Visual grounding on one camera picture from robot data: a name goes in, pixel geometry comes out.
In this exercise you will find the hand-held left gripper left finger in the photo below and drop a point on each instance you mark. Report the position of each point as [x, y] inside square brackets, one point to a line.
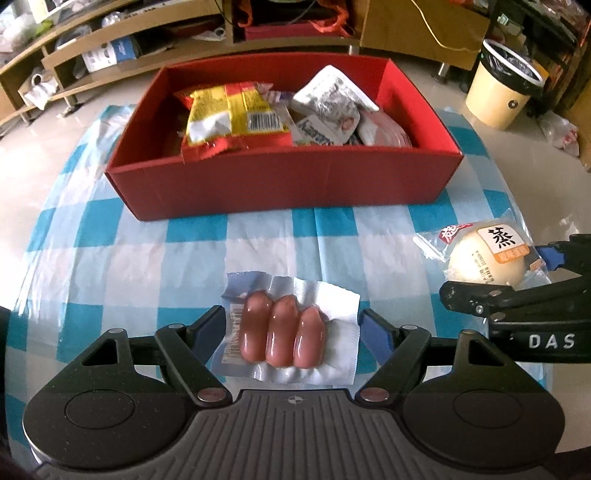
[208, 330]

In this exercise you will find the crumpled white plastic bag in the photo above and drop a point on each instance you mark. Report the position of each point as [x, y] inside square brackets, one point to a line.
[41, 90]

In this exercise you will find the blue white carton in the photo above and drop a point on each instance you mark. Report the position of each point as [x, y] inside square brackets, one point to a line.
[108, 54]

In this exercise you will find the orange plastic bag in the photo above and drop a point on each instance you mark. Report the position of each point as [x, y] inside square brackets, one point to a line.
[339, 18]

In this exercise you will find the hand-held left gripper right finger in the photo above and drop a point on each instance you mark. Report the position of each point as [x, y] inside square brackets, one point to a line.
[376, 330]

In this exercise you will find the pale pink clear packet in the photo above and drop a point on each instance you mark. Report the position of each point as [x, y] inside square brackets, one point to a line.
[384, 132]

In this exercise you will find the wooden television stand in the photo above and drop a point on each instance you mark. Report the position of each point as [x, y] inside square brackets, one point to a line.
[406, 23]

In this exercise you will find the red cardboard box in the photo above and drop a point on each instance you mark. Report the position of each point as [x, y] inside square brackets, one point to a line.
[277, 184]

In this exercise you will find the steamed bun packet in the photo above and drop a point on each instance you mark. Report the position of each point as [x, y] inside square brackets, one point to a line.
[480, 258]

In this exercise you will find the white red printed plastic bag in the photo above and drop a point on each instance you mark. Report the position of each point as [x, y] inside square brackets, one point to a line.
[561, 136]

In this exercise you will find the yellow red snack packet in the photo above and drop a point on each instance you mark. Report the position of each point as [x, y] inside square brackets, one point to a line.
[226, 110]

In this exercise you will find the blue white checkered tablecloth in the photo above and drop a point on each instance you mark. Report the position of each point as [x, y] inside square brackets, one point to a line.
[138, 240]

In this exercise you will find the black storage rack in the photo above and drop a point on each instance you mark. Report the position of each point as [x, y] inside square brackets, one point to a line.
[554, 41]

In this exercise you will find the vacuum packed sausage packet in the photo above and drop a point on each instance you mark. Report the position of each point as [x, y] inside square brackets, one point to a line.
[281, 332]

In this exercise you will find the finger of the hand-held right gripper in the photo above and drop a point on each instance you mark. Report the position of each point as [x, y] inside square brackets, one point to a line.
[471, 295]
[554, 256]

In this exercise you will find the cream trash bin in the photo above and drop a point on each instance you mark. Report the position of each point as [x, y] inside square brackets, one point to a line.
[501, 92]

